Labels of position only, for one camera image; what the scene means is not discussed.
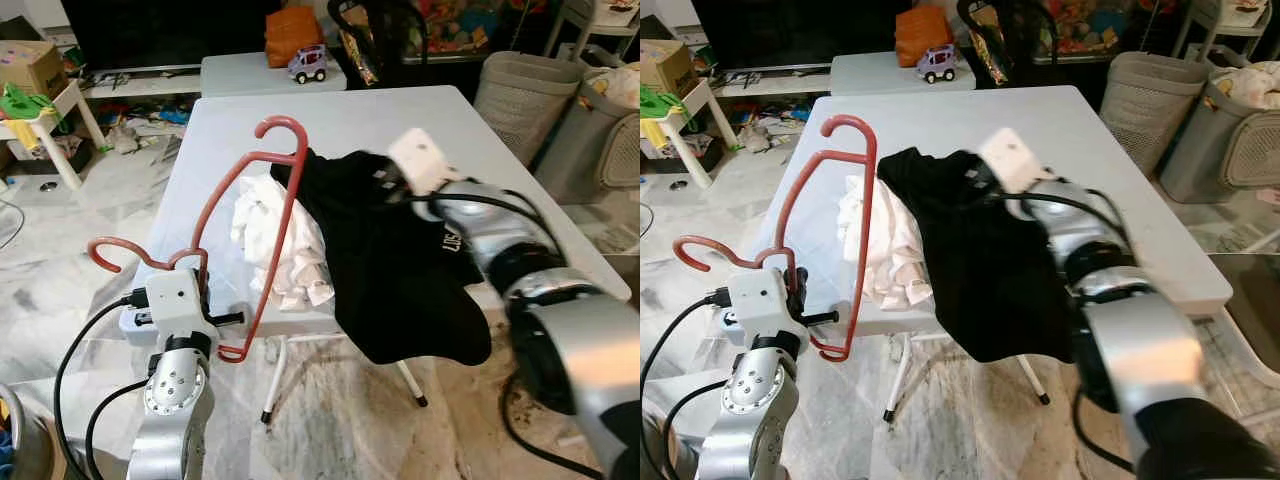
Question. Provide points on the black garment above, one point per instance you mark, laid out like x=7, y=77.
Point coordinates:
x=980, y=280
x=400, y=280

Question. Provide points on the salmon red plastic hanger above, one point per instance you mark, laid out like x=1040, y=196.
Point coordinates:
x=850, y=119
x=281, y=121

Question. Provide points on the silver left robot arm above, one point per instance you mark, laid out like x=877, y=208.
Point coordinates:
x=175, y=400
x=755, y=400

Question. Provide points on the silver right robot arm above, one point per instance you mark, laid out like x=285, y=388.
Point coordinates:
x=580, y=360
x=1150, y=360

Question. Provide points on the white cloth pile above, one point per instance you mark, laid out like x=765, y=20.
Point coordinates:
x=300, y=270
x=890, y=260

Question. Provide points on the white kids side table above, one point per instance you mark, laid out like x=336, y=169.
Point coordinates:
x=70, y=95
x=702, y=92

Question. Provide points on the small white low table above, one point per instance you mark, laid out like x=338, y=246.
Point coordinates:
x=870, y=75
x=240, y=75

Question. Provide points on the bright green cloth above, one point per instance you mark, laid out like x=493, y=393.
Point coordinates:
x=662, y=102
x=22, y=100

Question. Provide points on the brown cardboard box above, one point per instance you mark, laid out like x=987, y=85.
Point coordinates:
x=30, y=70
x=668, y=68

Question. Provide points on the black flat television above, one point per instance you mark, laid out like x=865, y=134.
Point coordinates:
x=790, y=30
x=170, y=30

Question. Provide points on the purple white toy car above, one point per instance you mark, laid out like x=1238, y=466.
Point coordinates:
x=935, y=64
x=308, y=65

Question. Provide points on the white folding table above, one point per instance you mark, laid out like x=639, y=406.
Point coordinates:
x=400, y=115
x=1050, y=125

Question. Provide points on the pale clothes heap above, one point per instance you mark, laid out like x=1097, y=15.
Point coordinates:
x=1250, y=85
x=618, y=88

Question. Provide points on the orange bag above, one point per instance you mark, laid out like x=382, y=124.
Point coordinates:
x=922, y=35
x=293, y=35

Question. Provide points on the grey mesh laundry basket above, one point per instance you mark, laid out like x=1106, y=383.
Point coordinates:
x=1145, y=105
x=520, y=100

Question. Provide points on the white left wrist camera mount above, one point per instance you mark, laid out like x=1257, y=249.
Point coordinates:
x=758, y=300
x=175, y=300

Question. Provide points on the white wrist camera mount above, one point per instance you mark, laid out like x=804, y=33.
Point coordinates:
x=175, y=300
x=758, y=300
x=1010, y=160
x=420, y=160

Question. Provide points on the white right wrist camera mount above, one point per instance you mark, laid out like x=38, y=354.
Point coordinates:
x=420, y=160
x=1010, y=160

